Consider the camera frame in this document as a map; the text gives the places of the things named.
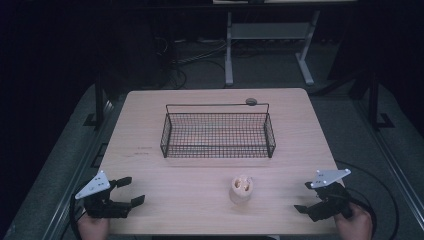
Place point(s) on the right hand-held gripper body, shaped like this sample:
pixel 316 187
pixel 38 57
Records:
pixel 331 201

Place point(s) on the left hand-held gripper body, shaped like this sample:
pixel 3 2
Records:
pixel 95 185

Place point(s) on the beige small cup object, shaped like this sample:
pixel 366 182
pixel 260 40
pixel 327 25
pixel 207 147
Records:
pixel 240 195

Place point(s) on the person's right hand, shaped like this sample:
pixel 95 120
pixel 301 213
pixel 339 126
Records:
pixel 358 226

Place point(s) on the person's left hand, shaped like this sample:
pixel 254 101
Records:
pixel 94 230

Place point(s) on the small grey round disc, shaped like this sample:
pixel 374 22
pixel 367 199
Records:
pixel 251 101

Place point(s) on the aluminium floor rail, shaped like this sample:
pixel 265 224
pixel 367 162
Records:
pixel 80 173
pixel 393 160

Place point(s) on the black metal post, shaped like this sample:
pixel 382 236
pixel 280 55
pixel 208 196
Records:
pixel 374 100
pixel 99 100

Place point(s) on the white metal desk frame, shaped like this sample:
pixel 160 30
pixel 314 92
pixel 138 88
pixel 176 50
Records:
pixel 268 30

